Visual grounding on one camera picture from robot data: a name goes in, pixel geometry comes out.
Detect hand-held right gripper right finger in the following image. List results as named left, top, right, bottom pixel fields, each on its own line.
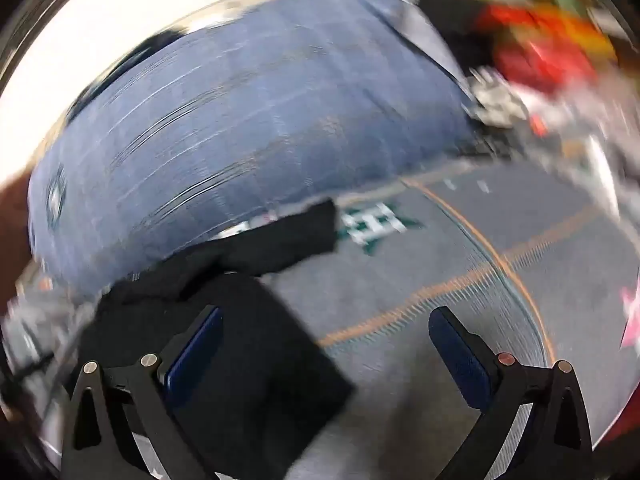
left=429, top=306, right=596, bottom=480

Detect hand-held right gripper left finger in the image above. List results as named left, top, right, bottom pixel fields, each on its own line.
left=60, top=305, right=226, bottom=480

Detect black pants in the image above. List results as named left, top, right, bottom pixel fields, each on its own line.
left=75, top=199, right=357, bottom=480

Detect grey striped bed sheet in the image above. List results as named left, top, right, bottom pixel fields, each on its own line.
left=215, top=160, right=640, bottom=480

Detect red object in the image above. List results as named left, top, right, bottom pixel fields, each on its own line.
left=475, top=2, right=617, bottom=97

